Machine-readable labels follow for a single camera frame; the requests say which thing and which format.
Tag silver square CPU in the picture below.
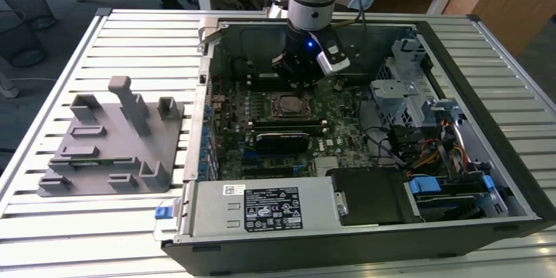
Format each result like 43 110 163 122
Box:
281 97 306 113

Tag metal socket cover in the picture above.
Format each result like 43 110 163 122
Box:
271 92 315 120

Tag CPU socket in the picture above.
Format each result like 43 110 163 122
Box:
269 92 317 121

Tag black RAM slot bank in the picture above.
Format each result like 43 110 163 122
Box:
246 72 279 89
251 118 329 134

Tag green motherboard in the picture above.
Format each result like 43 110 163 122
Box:
209 74 383 181

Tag black graphics card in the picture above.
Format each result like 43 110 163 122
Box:
254 132 314 156

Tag silver metal drive cage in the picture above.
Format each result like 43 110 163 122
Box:
369 38 469 135

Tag small silver heatsink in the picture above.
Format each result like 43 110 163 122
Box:
315 156 343 176

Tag hard disk in blue carrier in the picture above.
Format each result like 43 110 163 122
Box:
406 173 497 223

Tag silver power supply unit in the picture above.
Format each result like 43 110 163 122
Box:
191 178 343 238

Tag grey plastic parts rack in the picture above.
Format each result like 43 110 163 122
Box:
37 76 183 198

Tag black open PC case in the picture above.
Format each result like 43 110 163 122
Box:
154 14 556 277

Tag green RAM stick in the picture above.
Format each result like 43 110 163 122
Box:
69 159 135 166

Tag wooden cabinet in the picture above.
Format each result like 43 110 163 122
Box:
443 0 556 61

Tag white furniture foot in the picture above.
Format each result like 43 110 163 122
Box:
0 68 19 99

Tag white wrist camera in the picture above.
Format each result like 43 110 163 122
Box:
317 38 353 76

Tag orange yellow wire bundle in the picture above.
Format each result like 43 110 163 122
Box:
406 121 475 176

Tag black wire mesh bin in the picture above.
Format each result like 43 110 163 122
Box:
0 9 49 69
2 0 59 30

